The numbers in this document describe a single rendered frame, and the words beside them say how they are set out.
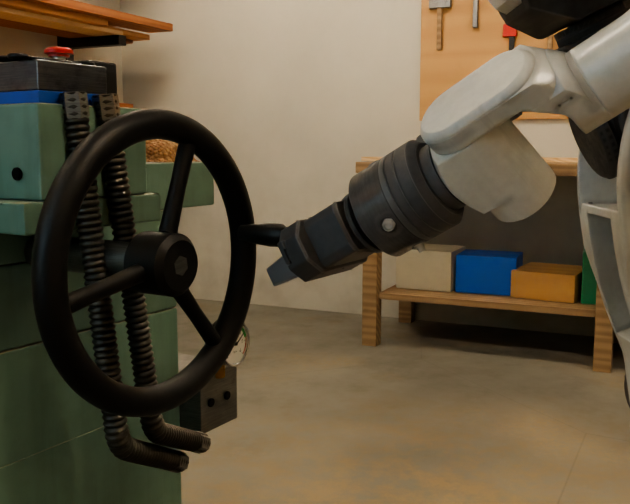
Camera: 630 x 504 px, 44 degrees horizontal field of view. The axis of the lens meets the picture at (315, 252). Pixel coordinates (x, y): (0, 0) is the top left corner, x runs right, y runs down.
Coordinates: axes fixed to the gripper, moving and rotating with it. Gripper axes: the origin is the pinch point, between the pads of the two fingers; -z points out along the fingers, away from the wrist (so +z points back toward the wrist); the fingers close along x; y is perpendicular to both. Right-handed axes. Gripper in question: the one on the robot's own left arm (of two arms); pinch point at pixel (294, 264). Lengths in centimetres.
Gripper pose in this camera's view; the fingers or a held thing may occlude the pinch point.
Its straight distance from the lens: 80.2
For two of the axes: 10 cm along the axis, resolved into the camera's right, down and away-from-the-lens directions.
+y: -4.3, -8.9, 1.5
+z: 7.4, -4.4, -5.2
